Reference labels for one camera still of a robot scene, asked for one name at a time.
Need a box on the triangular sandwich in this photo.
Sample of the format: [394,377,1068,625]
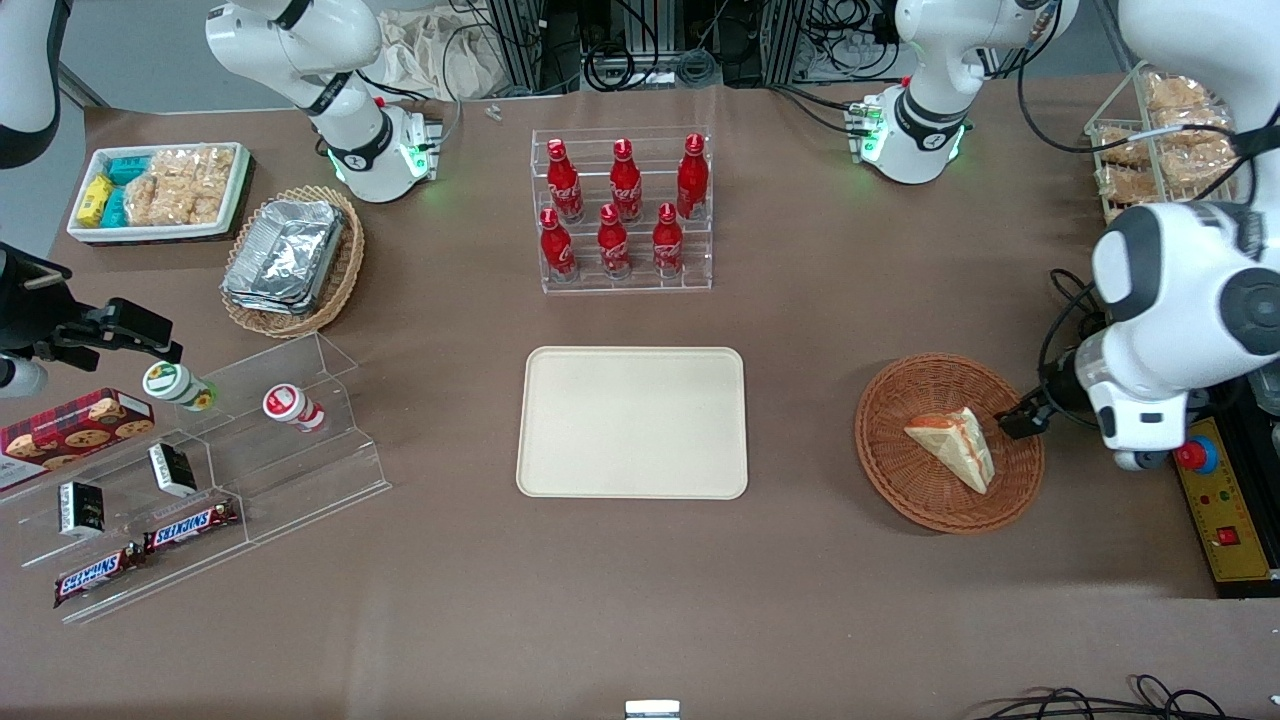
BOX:
[905,407,996,495]

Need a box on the clear acrylic bottle rack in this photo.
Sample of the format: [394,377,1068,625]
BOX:
[530,127,713,294]

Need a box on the black cables bundle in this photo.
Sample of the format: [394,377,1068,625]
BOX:
[975,675,1261,720]

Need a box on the round brown wicker basket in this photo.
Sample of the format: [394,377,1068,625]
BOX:
[855,353,1046,534]

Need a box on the clear acrylic stepped display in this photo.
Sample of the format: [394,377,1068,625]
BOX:
[0,332,391,626]

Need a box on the yellow control panel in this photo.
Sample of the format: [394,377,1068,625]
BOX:
[1170,415,1273,583]

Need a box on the stack of foil containers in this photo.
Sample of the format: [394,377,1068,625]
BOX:
[222,200,346,316]

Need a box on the clear bag of rice crackers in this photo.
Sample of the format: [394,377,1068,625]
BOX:
[124,147,237,227]

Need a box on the beige plastic tray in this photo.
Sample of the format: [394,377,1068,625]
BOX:
[516,346,749,500]

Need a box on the small black box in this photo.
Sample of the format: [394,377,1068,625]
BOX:
[148,443,198,498]
[58,482,106,539]

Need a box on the red capped yogurt bottle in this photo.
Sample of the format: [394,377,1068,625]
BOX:
[263,385,327,433]

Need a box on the oval wicker basket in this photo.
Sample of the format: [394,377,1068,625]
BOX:
[220,185,366,341]

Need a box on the white wire rack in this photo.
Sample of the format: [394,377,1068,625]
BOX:
[1085,60,1253,226]

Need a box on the crumpled white cloth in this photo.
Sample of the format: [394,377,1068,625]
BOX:
[383,8,503,101]

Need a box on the green capped yogurt bottle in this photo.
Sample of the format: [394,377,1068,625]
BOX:
[142,362,218,413]

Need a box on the clear bag of fried snacks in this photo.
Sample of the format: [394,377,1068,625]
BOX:
[1150,105,1238,151]
[1160,140,1241,193]
[1147,73,1216,113]
[1097,125,1166,208]

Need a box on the yellow snack box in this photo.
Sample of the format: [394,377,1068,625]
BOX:
[78,175,114,227]

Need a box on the red cola bottle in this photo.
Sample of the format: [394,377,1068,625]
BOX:
[676,133,709,221]
[597,203,632,279]
[546,138,585,223]
[652,203,685,278]
[540,207,578,281]
[610,139,643,223]

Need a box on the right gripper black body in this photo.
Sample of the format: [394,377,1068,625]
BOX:
[0,245,76,353]

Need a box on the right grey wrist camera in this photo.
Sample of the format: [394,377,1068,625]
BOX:
[0,357,48,399]

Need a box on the aluminium profile frame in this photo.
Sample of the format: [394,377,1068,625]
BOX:
[762,0,833,86]
[487,0,583,96]

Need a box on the white rectangular tub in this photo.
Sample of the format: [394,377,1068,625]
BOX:
[67,142,251,243]

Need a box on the red cookie box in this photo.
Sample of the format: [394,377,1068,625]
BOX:
[0,388,156,491]

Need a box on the Snickers bar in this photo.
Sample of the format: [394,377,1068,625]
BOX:
[54,545,141,608]
[143,498,241,554]

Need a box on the black appliance cable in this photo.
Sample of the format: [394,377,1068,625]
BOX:
[1040,268,1109,401]

